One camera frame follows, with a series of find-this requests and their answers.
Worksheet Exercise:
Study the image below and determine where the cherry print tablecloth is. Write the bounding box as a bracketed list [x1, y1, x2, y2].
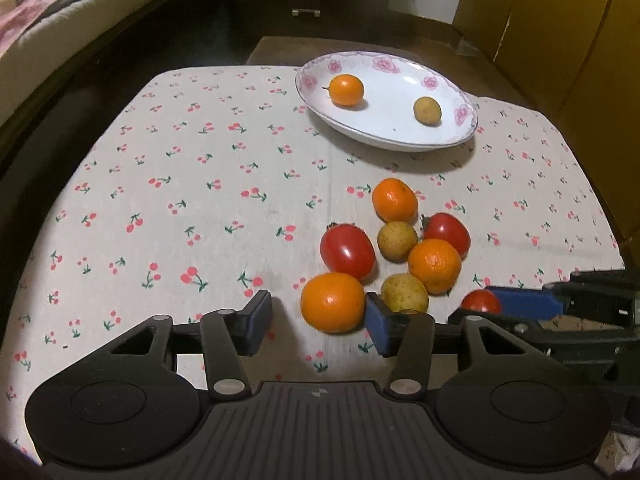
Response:
[0, 65, 628, 466]

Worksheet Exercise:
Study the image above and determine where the bed with blanket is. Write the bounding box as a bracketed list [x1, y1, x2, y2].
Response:
[0, 0, 221, 126]

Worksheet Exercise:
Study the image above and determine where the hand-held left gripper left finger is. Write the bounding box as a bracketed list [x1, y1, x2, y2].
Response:
[107, 290, 273, 402]

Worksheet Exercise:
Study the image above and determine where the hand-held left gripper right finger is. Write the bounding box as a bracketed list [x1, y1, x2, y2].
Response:
[364, 291, 551, 402]

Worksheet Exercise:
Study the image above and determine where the textured orange mandarin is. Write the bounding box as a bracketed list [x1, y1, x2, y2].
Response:
[372, 178, 419, 224]
[407, 238, 462, 295]

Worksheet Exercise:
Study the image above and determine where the smooth orange citrus fruit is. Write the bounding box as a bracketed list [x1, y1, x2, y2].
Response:
[322, 74, 365, 107]
[300, 272, 367, 334]

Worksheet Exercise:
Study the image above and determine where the nightstand lower drawer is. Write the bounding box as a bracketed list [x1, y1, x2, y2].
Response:
[240, 0, 391, 28]

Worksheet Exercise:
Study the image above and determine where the white floral plate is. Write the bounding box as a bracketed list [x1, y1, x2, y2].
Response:
[294, 51, 480, 153]

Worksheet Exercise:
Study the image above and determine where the pink floral blanket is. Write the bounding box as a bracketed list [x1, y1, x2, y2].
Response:
[0, 0, 191, 61]

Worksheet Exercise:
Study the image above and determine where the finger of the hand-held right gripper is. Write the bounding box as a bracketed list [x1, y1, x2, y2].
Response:
[447, 310, 626, 383]
[484, 270, 640, 321]

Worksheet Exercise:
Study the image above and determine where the yellow wooden wardrobe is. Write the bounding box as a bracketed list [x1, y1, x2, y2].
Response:
[452, 0, 640, 261]

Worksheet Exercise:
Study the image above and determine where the red tomato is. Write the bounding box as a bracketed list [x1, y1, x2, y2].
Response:
[460, 289, 502, 316]
[420, 212, 472, 260]
[320, 223, 377, 281]

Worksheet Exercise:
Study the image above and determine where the yellow-green round fruit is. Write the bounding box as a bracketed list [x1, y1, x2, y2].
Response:
[413, 96, 442, 123]
[377, 221, 419, 263]
[380, 273, 430, 314]

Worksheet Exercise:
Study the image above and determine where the bed with floral bedding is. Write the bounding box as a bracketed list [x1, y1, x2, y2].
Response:
[0, 0, 261, 186]

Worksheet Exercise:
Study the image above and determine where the dark wooden bench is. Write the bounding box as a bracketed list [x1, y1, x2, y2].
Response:
[245, 36, 481, 98]

